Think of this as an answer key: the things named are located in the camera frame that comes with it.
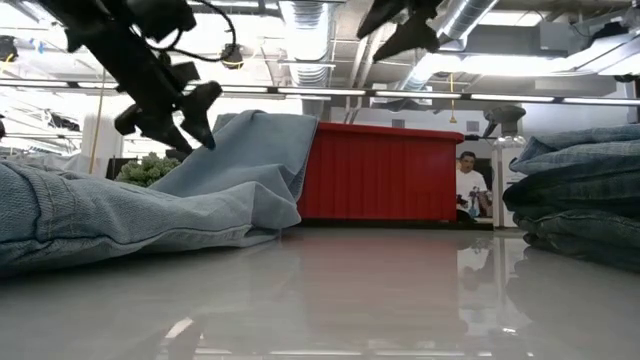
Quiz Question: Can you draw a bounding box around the red plastic laundry bin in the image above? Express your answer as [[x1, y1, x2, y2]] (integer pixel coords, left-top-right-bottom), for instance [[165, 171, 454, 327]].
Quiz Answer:
[[297, 122, 466, 223]]

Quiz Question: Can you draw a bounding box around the long ceiling light strip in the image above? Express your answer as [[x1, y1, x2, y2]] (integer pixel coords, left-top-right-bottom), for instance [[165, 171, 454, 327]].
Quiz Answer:
[[0, 78, 640, 107]]

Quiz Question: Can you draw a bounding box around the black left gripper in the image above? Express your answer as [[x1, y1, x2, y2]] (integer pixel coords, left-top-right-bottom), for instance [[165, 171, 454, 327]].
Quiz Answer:
[[37, 0, 224, 156]]

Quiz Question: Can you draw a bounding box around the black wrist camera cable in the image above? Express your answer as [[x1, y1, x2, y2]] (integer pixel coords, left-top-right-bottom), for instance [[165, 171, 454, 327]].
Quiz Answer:
[[147, 0, 239, 65]]

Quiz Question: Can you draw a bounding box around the smooth silver ventilation duct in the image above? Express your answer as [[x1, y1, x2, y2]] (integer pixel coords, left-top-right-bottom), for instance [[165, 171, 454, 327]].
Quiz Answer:
[[398, 0, 502, 95]]

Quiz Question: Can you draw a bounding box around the yellow cord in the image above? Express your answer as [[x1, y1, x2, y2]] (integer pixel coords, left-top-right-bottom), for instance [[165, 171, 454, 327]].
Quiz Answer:
[[88, 67, 108, 175]]

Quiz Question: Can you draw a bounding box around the dark navy garment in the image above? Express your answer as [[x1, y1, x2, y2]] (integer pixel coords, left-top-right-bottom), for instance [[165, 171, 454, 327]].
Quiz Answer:
[[501, 167, 640, 274]]

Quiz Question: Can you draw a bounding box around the clear spray bottle grey trigger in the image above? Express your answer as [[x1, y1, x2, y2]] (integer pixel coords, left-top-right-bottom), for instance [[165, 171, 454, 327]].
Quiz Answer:
[[481, 104, 527, 230]]

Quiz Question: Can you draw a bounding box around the light blue denim garment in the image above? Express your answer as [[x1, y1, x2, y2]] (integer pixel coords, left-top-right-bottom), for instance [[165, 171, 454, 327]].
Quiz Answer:
[[0, 109, 320, 277]]

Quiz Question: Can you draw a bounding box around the person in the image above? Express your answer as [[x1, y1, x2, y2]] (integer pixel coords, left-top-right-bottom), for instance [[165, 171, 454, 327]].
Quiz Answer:
[[455, 150, 495, 224]]

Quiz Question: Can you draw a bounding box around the small potted green plant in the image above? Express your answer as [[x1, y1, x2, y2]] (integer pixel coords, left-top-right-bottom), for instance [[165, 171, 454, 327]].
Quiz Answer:
[[115, 152, 182, 189]]

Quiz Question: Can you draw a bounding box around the ribbed silver ventilation duct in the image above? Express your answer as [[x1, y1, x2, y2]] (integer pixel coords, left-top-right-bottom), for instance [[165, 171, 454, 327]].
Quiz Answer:
[[278, 0, 334, 119]]

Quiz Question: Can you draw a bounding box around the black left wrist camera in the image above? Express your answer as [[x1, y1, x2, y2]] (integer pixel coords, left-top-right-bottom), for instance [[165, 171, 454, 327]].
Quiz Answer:
[[124, 0, 198, 44]]

